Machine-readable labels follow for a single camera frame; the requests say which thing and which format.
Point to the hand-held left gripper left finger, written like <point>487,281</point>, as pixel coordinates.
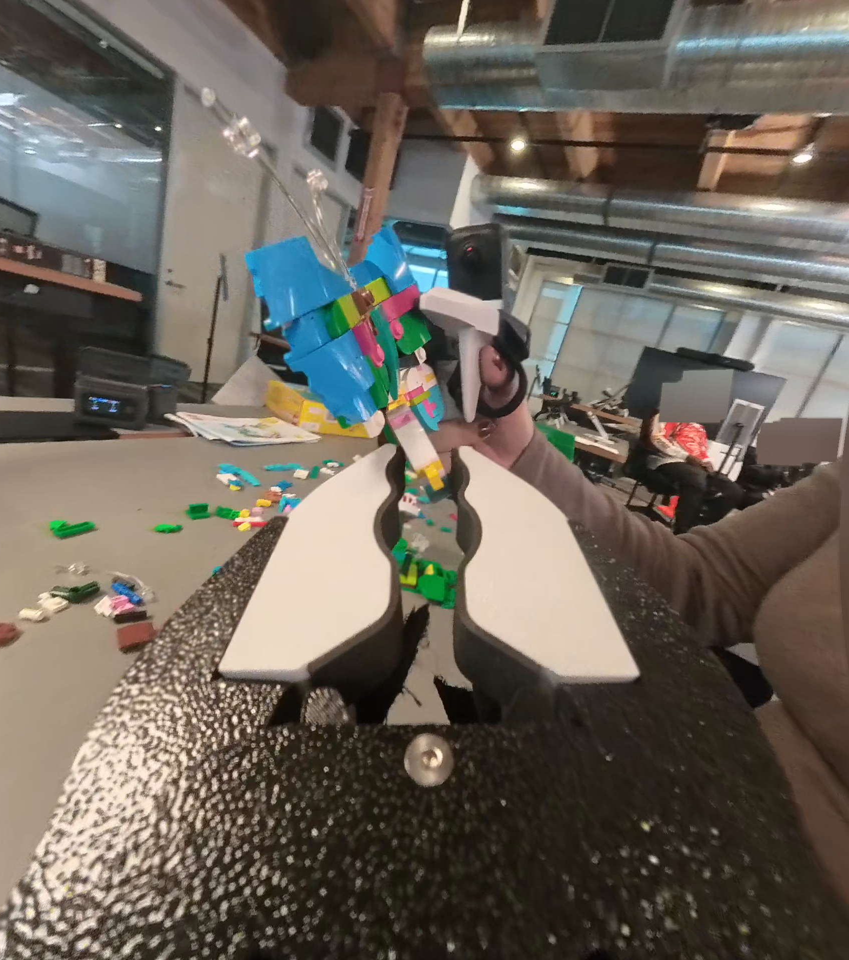
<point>304,585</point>

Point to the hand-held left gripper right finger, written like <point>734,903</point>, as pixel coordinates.
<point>544,592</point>

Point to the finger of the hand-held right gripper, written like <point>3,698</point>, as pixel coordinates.
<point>469,315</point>

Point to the colourful lego model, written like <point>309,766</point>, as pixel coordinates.
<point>319,322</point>

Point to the person's right forearm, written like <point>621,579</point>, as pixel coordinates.
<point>619,525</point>

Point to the pile of loose lego parts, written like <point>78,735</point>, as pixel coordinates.
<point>197,511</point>

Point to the lego instruction booklet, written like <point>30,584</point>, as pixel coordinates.
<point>244,431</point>

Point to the yellow lego box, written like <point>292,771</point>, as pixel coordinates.
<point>304,409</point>

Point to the dark red curved lego brick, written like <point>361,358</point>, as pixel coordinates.
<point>136,636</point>

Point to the black lego piece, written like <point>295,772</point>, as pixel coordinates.
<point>130,616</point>

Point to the blue lego piece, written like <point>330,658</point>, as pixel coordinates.
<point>124,589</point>

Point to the pink and white lego brick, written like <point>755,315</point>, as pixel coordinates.
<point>113,604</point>

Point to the dark green lego piece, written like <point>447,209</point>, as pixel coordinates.
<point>76,591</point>

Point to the green angled lego piece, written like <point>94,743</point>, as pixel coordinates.
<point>68,529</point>

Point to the white round lego piece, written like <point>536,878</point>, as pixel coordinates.
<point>31,615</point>

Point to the person's right hand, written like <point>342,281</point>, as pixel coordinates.
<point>503,439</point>

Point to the cluttered work desk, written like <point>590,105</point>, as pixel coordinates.
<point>604,439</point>

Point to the black standing board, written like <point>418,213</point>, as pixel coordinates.
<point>646,382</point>

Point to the white paper sheet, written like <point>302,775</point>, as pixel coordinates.
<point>248,382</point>

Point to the thin stand pole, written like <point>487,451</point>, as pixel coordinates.
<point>216,322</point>

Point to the person's upper body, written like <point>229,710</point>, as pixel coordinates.
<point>799,600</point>

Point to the black power station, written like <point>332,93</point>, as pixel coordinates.
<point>124,390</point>

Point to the long wooden desk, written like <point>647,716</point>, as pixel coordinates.
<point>42,274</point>

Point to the glass partition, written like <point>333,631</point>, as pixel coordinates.
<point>57,150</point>

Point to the dark monitor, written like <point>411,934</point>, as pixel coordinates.
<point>8,214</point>

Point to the green lego base plate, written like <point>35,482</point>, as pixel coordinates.
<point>553,441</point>

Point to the wooden post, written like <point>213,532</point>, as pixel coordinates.
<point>383,165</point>

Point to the long metal air duct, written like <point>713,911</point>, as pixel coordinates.
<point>694,206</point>

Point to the large metal air duct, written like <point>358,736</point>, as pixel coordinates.
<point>694,52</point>

